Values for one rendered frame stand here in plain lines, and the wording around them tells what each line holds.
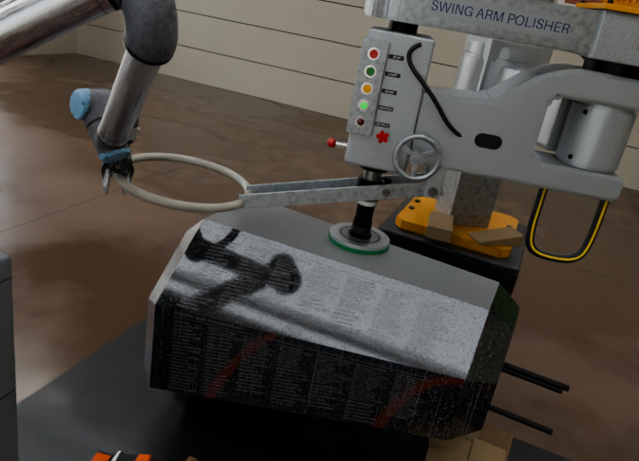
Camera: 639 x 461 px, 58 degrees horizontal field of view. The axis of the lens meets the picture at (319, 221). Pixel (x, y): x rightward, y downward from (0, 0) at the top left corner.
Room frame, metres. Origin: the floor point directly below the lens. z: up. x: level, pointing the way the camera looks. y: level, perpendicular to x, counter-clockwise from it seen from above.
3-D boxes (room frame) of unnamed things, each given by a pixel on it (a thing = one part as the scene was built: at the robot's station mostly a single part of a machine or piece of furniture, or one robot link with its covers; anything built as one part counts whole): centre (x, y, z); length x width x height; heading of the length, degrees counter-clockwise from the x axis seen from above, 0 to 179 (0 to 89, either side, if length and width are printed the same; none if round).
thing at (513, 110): (1.86, -0.54, 1.30); 0.74 x 0.23 x 0.49; 86
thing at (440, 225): (2.25, -0.49, 0.81); 0.20 x 0.10 x 0.05; 169
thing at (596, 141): (1.85, -0.81, 1.34); 0.19 x 0.19 x 0.20
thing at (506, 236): (2.26, -0.73, 0.80); 0.20 x 0.10 x 0.05; 108
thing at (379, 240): (1.89, -0.15, 0.84); 0.21 x 0.21 x 0.01
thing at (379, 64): (1.79, -0.07, 1.37); 0.08 x 0.03 x 0.28; 86
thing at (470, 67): (2.28, -0.68, 1.36); 0.74 x 0.34 x 0.25; 17
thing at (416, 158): (1.77, -0.26, 1.20); 0.15 x 0.10 x 0.15; 86
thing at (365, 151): (1.89, -0.23, 1.32); 0.36 x 0.22 x 0.45; 86
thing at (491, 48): (2.47, -0.62, 1.36); 0.35 x 0.35 x 0.41
